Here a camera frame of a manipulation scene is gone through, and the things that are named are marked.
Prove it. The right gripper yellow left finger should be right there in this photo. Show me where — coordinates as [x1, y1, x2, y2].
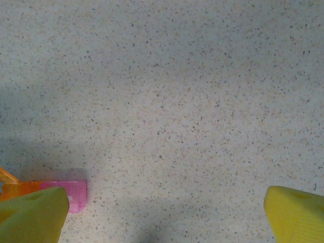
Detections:
[0, 186, 70, 243]

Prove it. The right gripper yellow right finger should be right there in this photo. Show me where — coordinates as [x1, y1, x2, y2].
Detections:
[264, 186, 324, 243]

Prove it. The orange and pink pill organizer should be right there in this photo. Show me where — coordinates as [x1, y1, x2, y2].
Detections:
[0, 167, 88, 215]

